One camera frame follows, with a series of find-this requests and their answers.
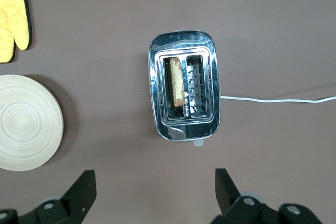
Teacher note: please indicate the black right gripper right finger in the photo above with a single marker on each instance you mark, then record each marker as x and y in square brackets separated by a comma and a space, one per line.
[231, 197]

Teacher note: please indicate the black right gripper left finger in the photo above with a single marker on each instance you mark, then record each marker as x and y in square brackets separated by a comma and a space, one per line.
[76, 200]

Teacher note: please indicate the round wooden plate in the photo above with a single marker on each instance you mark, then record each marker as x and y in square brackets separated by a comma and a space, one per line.
[25, 123]

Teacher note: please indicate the toast slice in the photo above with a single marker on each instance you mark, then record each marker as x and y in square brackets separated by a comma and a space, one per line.
[176, 82]

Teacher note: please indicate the chrome two-slot toaster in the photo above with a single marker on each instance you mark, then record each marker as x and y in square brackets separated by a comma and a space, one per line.
[183, 85]

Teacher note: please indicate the yellow quilted oven mitt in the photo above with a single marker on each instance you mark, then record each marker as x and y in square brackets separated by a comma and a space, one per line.
[11, 22]

